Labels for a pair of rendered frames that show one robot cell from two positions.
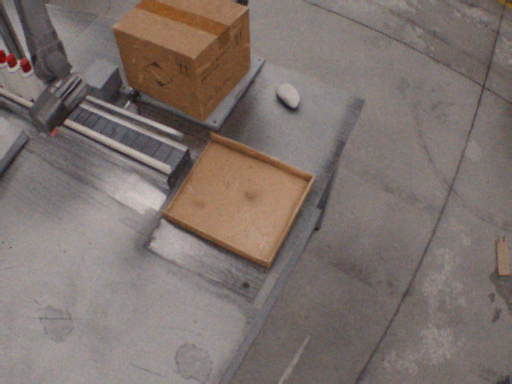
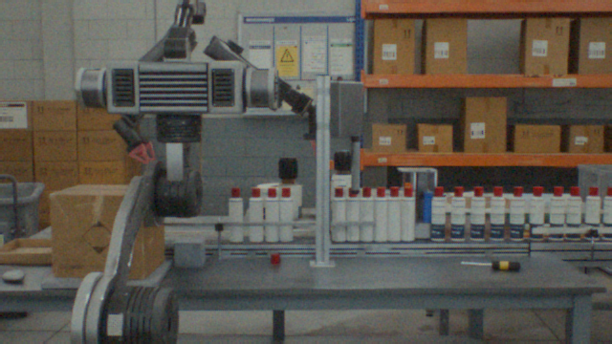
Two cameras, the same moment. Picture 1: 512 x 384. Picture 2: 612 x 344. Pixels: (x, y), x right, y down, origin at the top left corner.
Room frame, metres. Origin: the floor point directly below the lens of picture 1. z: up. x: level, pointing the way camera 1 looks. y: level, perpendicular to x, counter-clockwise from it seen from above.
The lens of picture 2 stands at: (3.28, -0.34, 1.43)
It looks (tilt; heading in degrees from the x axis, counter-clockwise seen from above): 6 degrees down; 151
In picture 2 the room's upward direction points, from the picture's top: straight up
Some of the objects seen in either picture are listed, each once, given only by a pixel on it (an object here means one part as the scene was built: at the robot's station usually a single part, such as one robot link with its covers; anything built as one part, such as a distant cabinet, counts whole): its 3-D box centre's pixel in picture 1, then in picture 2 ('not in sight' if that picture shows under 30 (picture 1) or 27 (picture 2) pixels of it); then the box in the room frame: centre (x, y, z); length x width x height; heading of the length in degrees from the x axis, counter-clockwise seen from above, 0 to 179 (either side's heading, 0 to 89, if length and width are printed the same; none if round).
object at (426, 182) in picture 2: not in sight; (416, 203); (1.17, 1.34, 1.01); 0.14 x 0.13 x 0.26; 62
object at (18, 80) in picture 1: (20, 77); (256, 214); (0.96, 0.75, 0.98); 0.05 x 0.05 x 0.20
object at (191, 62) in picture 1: (183, 47); (110, 229); (1.00, 0.20, 0.99); 0.30 x 0.24 x 0.27; 57
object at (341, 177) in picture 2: not in sight; (342, 181); (0.61, 1.36, 1.04); 0.09 x 0.09 x 0.29
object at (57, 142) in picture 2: not in sight; (71, 179); (-3.02, 0.82, 0.70); 1.20 x 0.82 x 1.39; 63
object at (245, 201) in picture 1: (237, 196); (43, 250); (0.59, 0.04, 0.85); 0.30 x 0.26 x 0.04; 62
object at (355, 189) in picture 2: not in sight; (355, 164); (1.22, 1.02, 1.18); 0.04 x 0.04 x 0.21
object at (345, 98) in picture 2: not in sight; (339, 109); (1.18, 0.98, 1.38); 0.17 x 0.10 x 0.19; 117
